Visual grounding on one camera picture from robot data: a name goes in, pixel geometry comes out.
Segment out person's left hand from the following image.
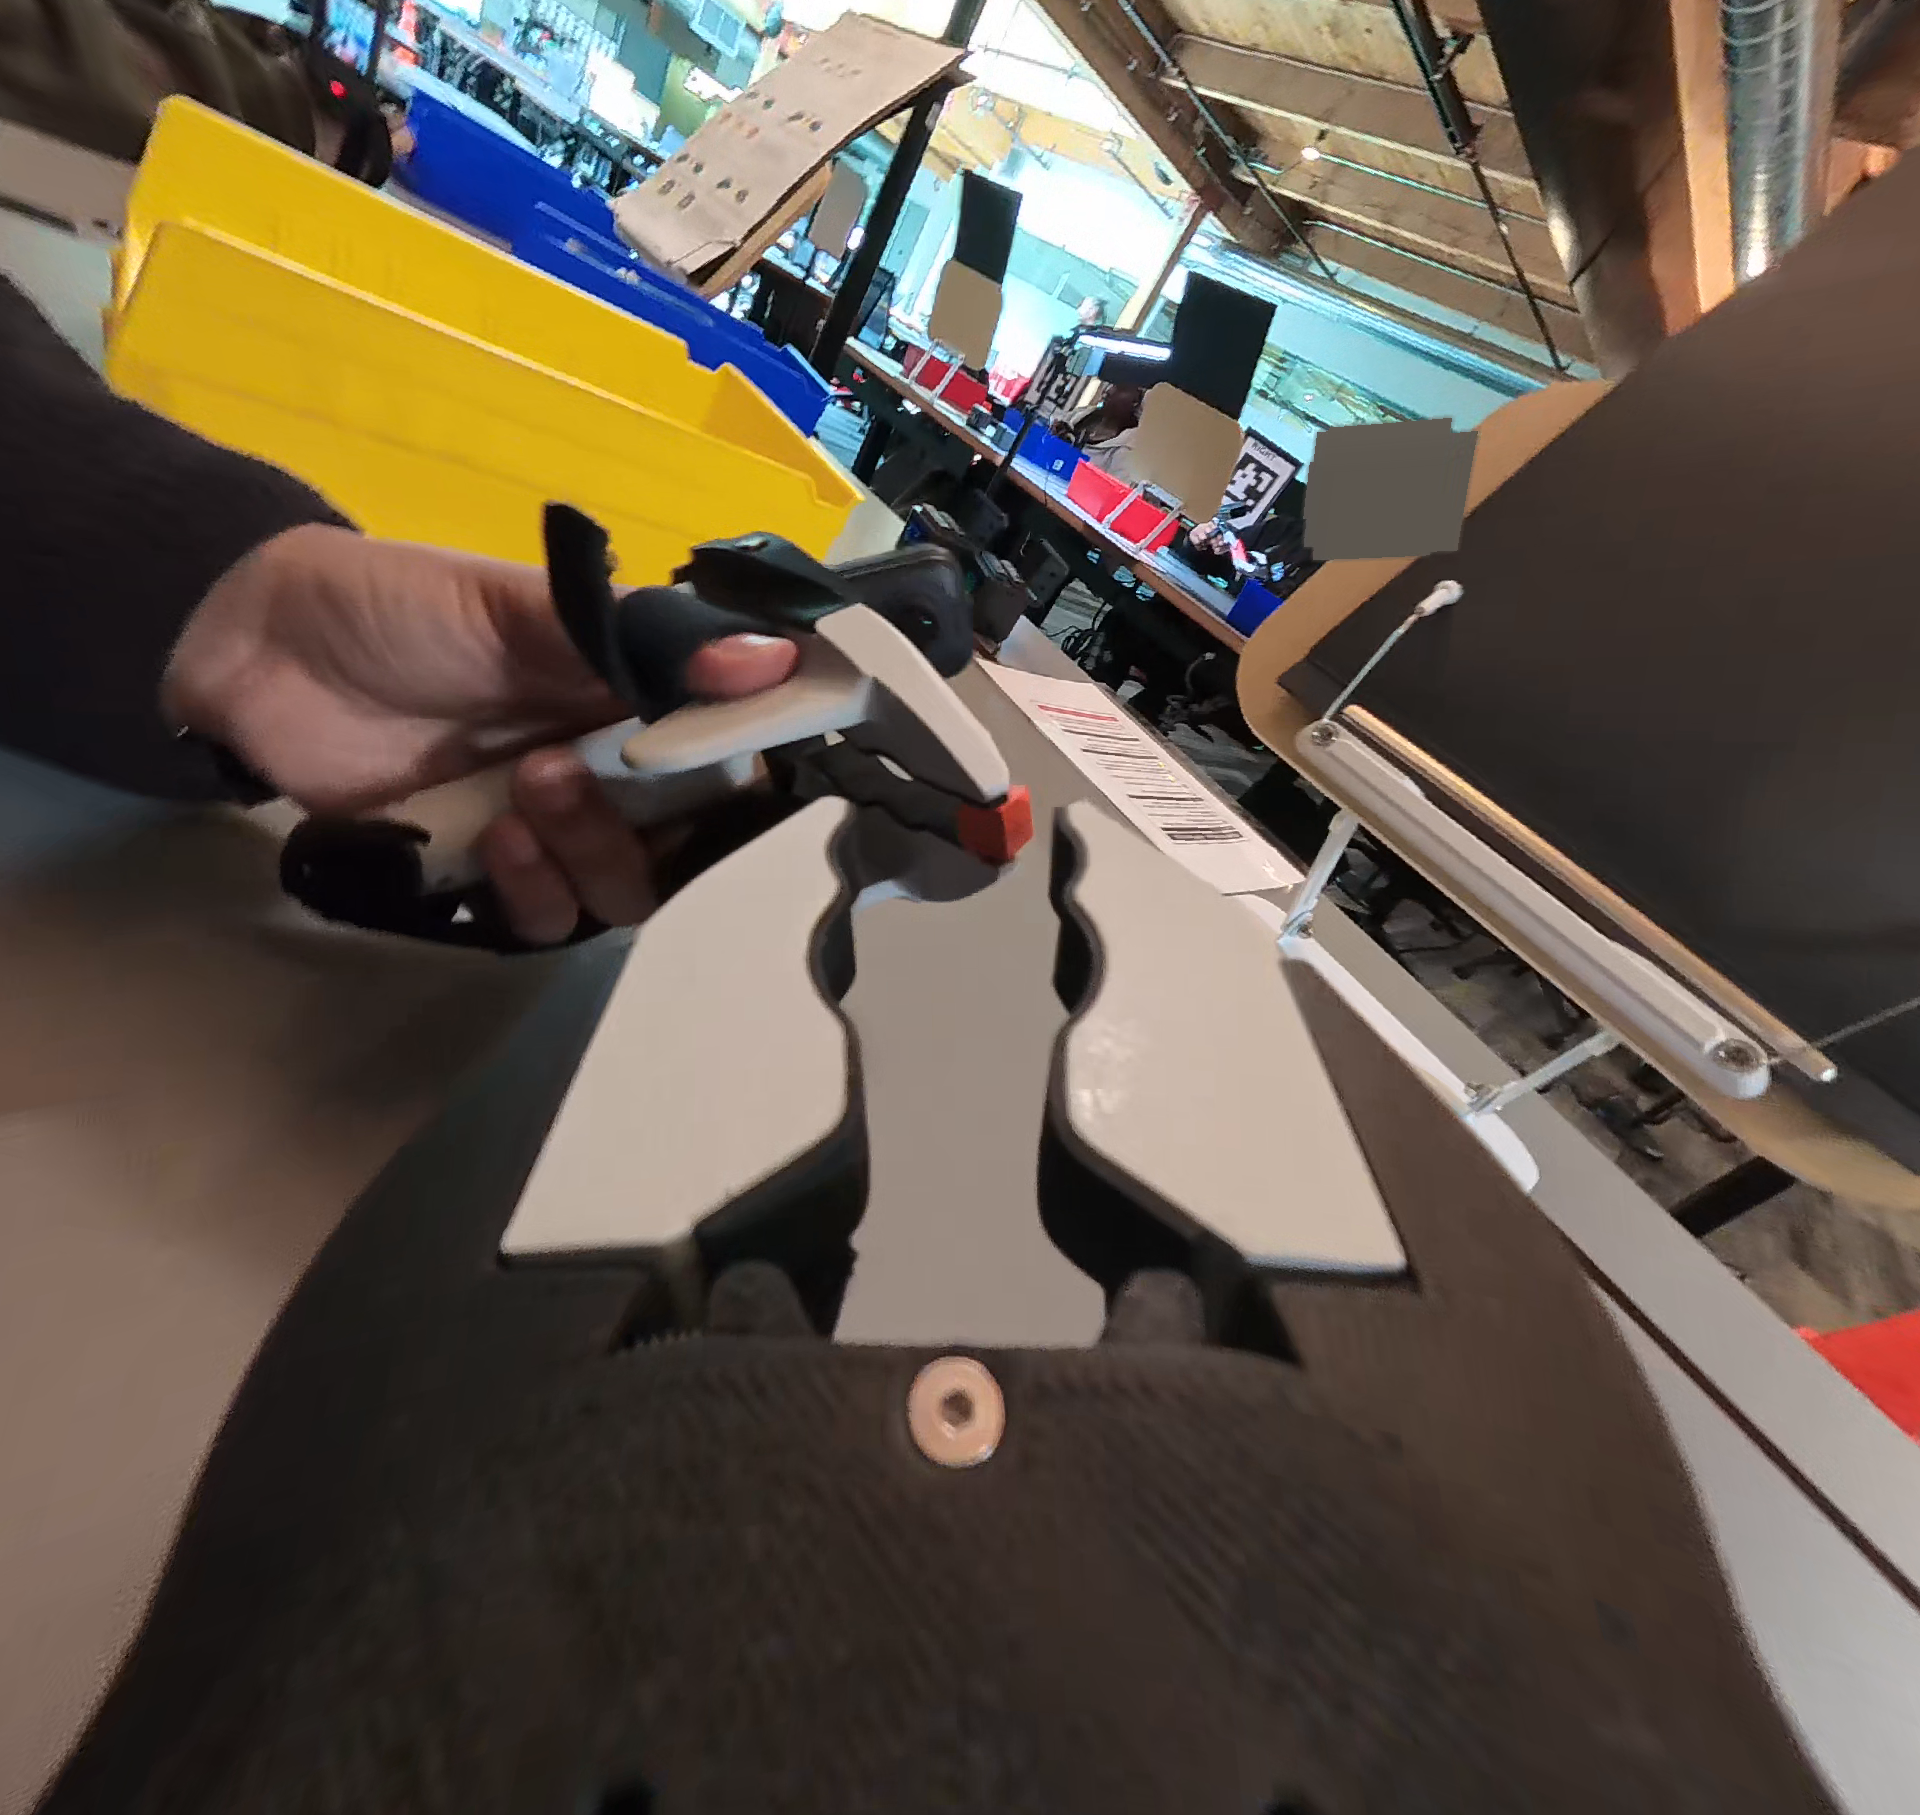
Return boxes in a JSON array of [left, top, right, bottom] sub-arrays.
[[166, 524, 802, 946]]

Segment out black board with wooden edge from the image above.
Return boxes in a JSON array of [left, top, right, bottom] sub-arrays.
[[1237, 150, 1920, 1217]]

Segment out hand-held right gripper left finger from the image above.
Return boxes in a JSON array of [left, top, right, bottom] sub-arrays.
[[499, 794, 874, 1334]]

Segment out orange traffic cone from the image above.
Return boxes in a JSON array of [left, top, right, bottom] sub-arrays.
[[1796, 1318, 1920, 1443]]

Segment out thin steel wire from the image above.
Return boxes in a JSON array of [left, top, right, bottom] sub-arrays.
[[1770, 996, 1920, 1085], [1327, 581, 1467, 726]]

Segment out black and white printed tag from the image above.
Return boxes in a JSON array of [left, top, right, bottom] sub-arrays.
[[1218, 430, 1302, 535]]

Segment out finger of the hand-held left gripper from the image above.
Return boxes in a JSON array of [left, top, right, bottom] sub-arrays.
[[833, 785, 1010, 912], [818, 599, 1016, 818]]

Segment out blue plastic bin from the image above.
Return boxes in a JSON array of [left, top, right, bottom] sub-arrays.
[[394, 88, 631, 248], [510, 217, 834, 437]]

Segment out printed cardboard sheet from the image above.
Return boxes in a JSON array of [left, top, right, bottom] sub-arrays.
[[612, 13, 974, 294]]

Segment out white metal bracket rail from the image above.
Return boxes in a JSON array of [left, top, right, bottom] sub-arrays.
[[1299, 712, 1775, 1099]]

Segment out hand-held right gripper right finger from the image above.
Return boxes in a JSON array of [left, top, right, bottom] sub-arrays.
[[1038, 800, 1411, 1315]]

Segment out silver ventilation duct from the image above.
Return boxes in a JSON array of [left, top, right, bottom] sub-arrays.
[[1716, 0, 1828, 286]]

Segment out barcode paper label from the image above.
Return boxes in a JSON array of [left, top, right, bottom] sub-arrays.
[[974, 661, 1302, 895]]

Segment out person's left forearm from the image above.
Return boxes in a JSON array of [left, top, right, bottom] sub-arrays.
[[0, 276, 359, 805]]

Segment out small black panel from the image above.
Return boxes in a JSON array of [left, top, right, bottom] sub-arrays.
[[1169, 274, 1277, 421], [955, 171, 1022, 279]]

